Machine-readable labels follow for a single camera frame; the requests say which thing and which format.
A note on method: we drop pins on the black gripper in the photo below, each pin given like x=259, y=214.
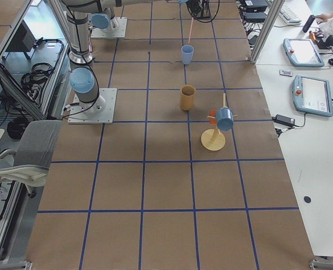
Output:
x=193, y=8

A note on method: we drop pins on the pink chopstick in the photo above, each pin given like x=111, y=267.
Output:
x=190, y=31

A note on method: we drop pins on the light blue plastic cup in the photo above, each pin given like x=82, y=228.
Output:
x=187, y=52

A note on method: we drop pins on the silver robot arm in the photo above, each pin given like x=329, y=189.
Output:
x=105, y=20
x=77, y=20

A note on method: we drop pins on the bamboo chopstick holder cup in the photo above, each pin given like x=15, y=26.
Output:
x=187, y=94

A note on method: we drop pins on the orange hanging cup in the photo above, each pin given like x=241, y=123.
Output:
x=212, y=117

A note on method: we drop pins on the dark blue hanging cup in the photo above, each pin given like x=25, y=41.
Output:
x=224, y=118

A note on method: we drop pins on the wooden cup rack stand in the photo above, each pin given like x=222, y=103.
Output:
x=214, y=139

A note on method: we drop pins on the white keyboard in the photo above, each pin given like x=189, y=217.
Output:
x=288, y=16

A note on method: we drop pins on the small white label box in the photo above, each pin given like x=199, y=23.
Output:
x=286, y=73

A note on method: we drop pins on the upper teach pendant tablet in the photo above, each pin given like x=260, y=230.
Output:
x=302, y=53

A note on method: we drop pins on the teach pendant tablet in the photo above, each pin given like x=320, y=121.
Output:
x=302, y=53
x=312, y=95

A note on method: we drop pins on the black handheld controller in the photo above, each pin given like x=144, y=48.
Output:
x=308, y=23

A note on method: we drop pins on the black power adapter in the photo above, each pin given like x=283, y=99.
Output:
x=284, y=120

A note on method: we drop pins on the lower teach pendant tablet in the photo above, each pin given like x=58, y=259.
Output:
x=312, y=95

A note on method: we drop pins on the black round table cap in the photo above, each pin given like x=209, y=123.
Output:
x=307, y=199

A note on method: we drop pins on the grey office chair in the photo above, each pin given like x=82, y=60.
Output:
x=30, y=162

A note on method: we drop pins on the aluminium frame post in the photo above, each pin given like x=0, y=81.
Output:
x=266, y=28

